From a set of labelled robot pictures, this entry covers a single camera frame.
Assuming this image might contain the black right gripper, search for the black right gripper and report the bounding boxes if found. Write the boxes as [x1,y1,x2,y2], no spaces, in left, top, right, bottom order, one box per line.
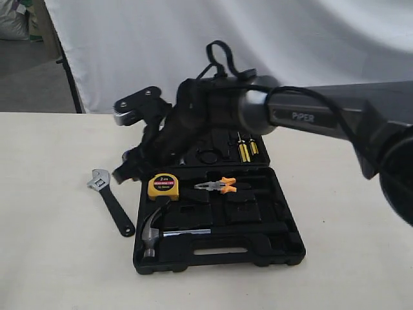
[112,97,207,184]

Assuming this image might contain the adjustable wrench black handle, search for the adjustable wrench black handle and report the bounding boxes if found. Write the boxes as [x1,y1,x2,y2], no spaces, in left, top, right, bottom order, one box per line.
[86,169,136,237]

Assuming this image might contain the claw hammer black grip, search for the claw hammer black grip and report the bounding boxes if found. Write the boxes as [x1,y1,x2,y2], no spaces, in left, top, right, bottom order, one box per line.
[141,201,290,259]

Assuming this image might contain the black electrical tape roll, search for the black electrical tape roll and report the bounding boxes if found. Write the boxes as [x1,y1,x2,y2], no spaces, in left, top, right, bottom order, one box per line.
[122,150,132,165]

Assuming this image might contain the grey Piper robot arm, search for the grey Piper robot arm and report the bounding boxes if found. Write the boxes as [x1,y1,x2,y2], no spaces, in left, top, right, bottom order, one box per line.
[113,76,412,223]

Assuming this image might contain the black plastic tool case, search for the black plastic tool case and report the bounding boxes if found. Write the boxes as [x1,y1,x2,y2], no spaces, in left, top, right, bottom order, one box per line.
[133,129,306,274]

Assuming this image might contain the yellow tape measure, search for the yellow tape measure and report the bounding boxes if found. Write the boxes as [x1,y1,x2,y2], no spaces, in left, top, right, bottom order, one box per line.
[147,173,179,201]

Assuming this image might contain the small yellow black screwdriver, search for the small yellow black screwdriver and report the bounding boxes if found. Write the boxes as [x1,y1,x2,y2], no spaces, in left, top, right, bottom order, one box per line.
[248,135,259,156]

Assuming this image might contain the white backdrop cloth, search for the white backdrop cloth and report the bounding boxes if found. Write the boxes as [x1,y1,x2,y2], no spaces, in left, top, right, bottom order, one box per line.
[46,0,412,113]

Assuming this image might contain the black backdrop stand pole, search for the black backdrop stand pole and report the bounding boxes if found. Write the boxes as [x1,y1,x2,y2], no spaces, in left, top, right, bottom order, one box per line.
[50,15,85,114]

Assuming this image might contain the green white box background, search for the green white box background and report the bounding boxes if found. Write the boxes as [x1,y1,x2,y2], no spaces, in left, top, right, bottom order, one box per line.
[27,6,44,43]

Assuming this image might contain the grey sack in background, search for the grey sack in background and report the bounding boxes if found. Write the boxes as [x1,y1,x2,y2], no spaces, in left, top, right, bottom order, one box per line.
[1,0,28,41]

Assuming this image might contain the orange handled pliers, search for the orange handled pliers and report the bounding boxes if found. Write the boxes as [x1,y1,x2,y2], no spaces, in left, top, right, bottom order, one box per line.
[194,177,237,194]

